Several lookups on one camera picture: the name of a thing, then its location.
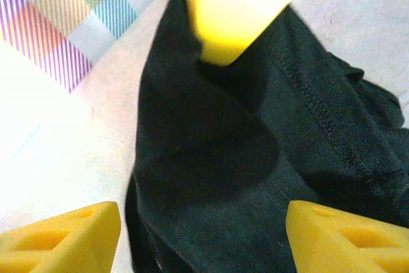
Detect black floral print t-shirt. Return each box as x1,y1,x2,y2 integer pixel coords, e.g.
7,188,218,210
124,0,409,273

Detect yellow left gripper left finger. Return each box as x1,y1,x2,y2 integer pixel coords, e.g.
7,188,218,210
0,201,122,273

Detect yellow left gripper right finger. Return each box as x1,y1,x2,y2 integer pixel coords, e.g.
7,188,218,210
286,200,409,273

